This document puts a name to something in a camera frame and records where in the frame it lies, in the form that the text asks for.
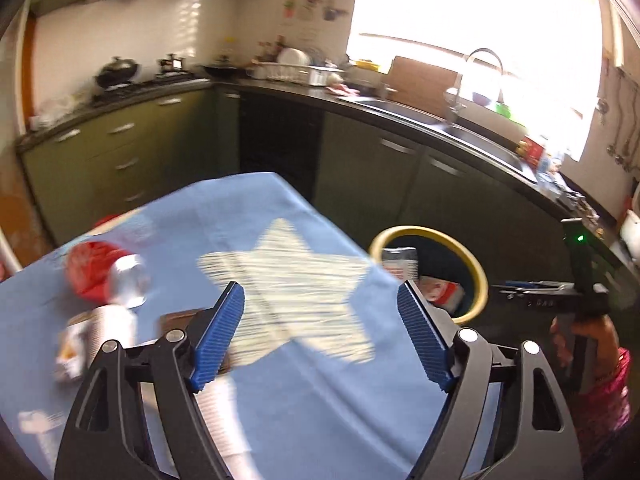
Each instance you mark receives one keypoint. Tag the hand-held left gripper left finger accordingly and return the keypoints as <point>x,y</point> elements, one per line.
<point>217,335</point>

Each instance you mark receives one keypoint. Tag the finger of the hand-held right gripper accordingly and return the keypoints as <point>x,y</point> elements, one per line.
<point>535,285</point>
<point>540,301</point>

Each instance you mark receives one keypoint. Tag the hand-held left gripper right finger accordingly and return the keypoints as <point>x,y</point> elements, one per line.
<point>425,335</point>

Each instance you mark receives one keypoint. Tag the yellow rimmed trash bin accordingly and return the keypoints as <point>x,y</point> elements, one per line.
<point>450,255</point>

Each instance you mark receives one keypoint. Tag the white plastic bottle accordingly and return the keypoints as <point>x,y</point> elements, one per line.
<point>107,325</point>

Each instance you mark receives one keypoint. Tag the red soda can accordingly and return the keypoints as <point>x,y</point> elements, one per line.
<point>90,270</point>

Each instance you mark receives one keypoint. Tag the person's right forearm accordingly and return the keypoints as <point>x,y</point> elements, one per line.
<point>602,410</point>

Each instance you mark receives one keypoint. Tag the person's right hand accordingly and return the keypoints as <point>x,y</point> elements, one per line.
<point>607,337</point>

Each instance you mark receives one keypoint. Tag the blue star print tablecloth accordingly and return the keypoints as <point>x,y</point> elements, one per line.
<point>300,410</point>

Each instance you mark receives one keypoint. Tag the red box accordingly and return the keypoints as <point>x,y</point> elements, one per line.
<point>532,149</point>

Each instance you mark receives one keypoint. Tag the steel double sink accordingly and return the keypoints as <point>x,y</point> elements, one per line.
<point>480,140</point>

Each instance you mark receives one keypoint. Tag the hanging metal ladles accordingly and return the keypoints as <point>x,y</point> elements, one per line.
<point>622,110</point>

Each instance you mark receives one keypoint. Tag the green lower kitchen cabinets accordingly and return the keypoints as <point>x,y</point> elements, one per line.
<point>380,175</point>

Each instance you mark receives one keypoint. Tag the green cup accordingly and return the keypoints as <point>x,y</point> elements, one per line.
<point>502,109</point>

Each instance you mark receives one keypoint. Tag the black built-in appliance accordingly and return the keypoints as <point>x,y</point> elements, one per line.
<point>277,145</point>

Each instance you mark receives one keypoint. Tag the tall steel faucet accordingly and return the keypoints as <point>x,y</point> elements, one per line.
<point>454,100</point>

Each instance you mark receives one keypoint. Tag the wooden cutting board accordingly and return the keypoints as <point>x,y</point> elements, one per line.
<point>420,85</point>

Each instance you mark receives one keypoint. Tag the black kitchen countertop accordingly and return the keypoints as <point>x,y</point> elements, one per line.
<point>350,105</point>

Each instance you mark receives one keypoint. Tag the pink cloth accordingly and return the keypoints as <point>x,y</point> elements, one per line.
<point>342,90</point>

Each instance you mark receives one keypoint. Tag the gas stove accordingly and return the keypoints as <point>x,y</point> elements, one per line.
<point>150,85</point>

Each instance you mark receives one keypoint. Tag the black frying pan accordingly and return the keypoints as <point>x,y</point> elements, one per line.
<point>222,71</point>

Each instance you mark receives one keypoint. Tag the white dish rack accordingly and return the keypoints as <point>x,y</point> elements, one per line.
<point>295,74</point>

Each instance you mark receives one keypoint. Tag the white plastic bag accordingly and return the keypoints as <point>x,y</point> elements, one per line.
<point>55,109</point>

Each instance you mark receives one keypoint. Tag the window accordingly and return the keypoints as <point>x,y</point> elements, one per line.
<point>475,10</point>

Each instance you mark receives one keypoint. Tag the black wok with lid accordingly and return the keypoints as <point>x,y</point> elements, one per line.
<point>117,71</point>

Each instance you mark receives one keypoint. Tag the stack of white plates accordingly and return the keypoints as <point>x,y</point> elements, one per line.
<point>292,56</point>

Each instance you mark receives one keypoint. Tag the group of condiment bottles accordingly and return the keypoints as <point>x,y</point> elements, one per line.
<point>272,47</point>

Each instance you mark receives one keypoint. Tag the hanging kitchen utensils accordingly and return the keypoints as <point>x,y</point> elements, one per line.
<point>312,2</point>

